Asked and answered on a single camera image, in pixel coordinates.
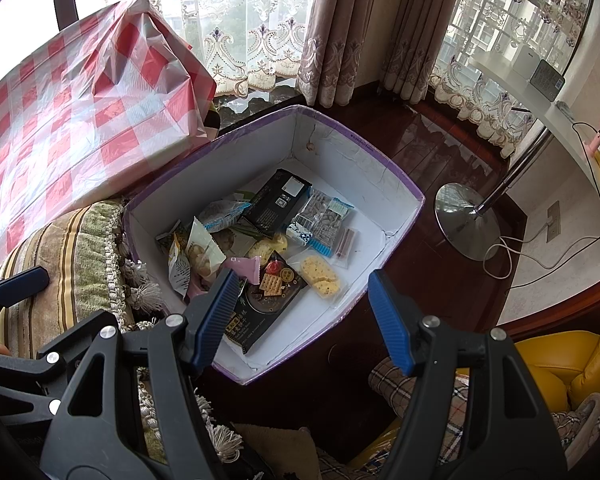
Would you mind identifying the plaid cloth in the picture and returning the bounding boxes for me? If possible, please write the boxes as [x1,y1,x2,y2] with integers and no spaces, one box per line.
[315,357,600,480]

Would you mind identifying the chrome desk stand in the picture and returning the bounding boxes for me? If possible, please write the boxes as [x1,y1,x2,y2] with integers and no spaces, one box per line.
[434,125,553,262]

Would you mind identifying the grey flat device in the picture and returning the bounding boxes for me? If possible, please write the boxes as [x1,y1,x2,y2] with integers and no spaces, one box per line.
[530,59,567,103]

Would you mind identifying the green snack packet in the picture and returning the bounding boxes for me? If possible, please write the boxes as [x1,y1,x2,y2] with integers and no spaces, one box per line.
[155,220,186,248]

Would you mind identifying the pink snack packet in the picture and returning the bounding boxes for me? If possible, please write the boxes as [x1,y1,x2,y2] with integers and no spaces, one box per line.
[187,255,263,301]

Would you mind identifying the white lace curtain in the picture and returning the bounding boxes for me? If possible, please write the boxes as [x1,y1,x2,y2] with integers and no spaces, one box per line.
[430,0,596,158]
[100,0,321,106]

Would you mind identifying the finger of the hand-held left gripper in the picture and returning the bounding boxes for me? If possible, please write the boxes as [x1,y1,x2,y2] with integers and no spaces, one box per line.
[0,266,51,343]
[36,309,112,388]

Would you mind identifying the clear yellow cookie packet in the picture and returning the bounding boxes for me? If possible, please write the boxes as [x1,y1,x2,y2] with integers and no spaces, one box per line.
[287,254,348,308]
[245,234,291,266]

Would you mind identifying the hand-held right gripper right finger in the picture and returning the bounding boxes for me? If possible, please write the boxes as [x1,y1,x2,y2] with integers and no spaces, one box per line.
[367,270,568,480]

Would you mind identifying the pinkish brown patterned curtain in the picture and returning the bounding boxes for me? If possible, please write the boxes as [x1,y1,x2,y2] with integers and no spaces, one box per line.
[297,0,463,108]

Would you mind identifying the long black cracker packet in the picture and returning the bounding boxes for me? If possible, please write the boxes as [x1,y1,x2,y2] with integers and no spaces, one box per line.
[220,252,308,356]

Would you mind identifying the orange white snack packet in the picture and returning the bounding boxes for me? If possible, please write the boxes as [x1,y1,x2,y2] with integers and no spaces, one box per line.
[167,237,197,297]

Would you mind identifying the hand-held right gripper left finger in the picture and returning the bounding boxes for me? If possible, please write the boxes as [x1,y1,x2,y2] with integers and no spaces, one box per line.
[40,267,243,480]

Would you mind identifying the clear nut packet blue ends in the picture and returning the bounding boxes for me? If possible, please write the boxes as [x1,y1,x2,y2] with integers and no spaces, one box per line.
[300,189,355,259]

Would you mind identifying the red white checked tablecloth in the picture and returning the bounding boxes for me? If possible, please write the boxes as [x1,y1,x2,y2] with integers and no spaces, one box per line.
[0,0,218,278]

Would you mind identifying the white curved desk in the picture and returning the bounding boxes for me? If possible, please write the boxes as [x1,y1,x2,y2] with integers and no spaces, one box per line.
[467,50,600,221]

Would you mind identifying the beige round cookie packet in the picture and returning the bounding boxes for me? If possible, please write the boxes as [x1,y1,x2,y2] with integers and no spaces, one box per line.
[185,216,228,278]

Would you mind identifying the striped fringed blanket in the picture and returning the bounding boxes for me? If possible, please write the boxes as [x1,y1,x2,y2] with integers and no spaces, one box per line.
[0,199,246,466]

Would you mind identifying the white cable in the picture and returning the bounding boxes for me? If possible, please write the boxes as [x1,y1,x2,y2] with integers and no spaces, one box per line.
[482,220,571,281]

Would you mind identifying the brown cushion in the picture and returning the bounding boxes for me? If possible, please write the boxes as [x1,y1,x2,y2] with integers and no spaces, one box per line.
[232,422,323,480]

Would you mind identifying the white cardboard box purple rim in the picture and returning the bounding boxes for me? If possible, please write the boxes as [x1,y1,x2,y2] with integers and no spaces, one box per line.
[124,104,426,386]

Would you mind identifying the white device box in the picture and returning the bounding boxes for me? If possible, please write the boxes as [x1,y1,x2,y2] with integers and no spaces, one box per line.
[510,44,538,80]

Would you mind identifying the floor power socket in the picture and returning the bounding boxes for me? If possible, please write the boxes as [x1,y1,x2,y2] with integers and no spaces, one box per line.
[545,201,562,236]

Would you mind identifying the yellow leather armchair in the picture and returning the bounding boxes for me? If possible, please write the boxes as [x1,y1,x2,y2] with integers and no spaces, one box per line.
[347,317,600,466]

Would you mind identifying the clear red stick packet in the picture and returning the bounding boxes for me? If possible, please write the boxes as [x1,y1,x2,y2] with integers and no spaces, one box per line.
[332,227,361,267]

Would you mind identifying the black boxy snack packet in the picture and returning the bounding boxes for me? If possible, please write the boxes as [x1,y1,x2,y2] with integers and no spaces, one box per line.
[241,168,312,239]

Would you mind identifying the small blue white packet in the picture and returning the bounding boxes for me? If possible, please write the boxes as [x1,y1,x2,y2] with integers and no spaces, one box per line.
[285,220,315,247]

